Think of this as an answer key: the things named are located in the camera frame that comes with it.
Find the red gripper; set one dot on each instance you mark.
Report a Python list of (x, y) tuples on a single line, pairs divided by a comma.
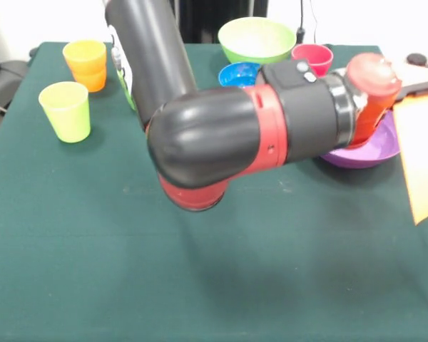
[(372, 85)]

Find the large orange bowl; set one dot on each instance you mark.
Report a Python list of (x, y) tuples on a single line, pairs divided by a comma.
[(422, 160)]

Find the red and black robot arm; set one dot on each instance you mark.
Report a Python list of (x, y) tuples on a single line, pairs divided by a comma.
[(207, 135)]

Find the purple bowl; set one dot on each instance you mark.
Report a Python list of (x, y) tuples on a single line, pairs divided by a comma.
[(360, 158)]

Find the red cup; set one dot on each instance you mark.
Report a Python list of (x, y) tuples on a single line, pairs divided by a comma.
[(314, 57)]

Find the large light green bowl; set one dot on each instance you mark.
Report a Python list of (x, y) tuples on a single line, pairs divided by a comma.
[(257, 39)]

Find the blue bowl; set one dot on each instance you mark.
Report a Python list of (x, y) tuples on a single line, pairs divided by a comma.
[(235, 76)]

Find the dark green tablecloth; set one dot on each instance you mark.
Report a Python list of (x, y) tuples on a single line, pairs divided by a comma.
[(214, 278)]

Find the orange cup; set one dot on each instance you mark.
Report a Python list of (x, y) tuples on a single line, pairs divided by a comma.
[(87, 64)]

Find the lime green cup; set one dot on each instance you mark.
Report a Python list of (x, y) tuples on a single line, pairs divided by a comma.
[(66, 114)]

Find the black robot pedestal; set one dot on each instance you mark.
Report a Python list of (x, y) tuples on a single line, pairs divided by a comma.
[(217, 18)]

